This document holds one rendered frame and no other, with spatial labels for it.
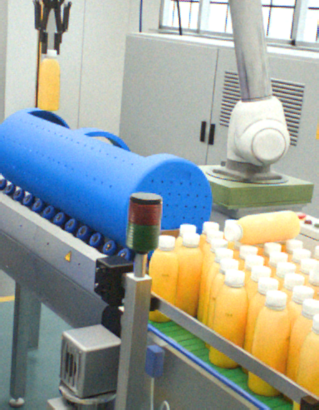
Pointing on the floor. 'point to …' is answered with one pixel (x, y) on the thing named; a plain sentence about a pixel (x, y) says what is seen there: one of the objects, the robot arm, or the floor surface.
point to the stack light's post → (133, 343)
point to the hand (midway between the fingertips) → (51, 43)
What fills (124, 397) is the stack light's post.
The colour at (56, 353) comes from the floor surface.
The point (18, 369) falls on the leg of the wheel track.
